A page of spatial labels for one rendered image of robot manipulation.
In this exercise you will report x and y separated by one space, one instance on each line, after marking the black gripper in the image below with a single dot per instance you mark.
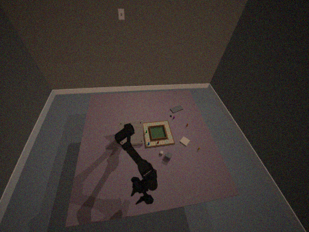
146 198

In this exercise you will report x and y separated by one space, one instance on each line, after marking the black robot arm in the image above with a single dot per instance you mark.
143 165

